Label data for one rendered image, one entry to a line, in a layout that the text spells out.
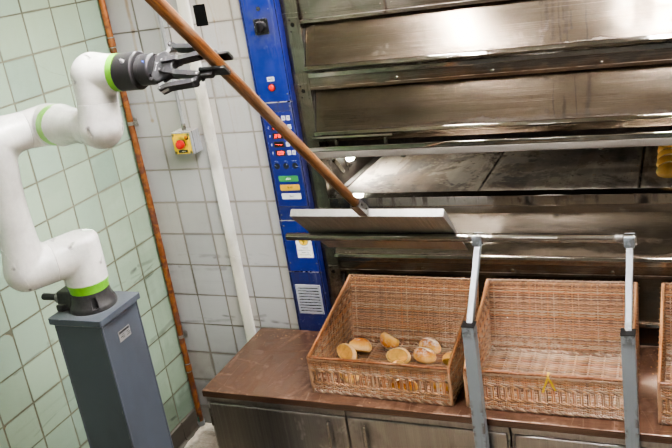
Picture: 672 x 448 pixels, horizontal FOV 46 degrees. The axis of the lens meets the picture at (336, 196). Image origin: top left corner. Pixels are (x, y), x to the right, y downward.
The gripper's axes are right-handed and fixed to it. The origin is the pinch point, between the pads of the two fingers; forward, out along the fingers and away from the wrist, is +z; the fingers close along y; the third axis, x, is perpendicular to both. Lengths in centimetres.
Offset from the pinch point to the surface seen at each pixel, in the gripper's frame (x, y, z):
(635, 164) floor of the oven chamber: -167, -42, 84
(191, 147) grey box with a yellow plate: -123, -37, -89
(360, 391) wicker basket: -144, 54, -10
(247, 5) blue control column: -90, -81, -53
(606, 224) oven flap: -151, -12, 75
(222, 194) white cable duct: -142, -23, -82
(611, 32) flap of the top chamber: -104, -63, 79
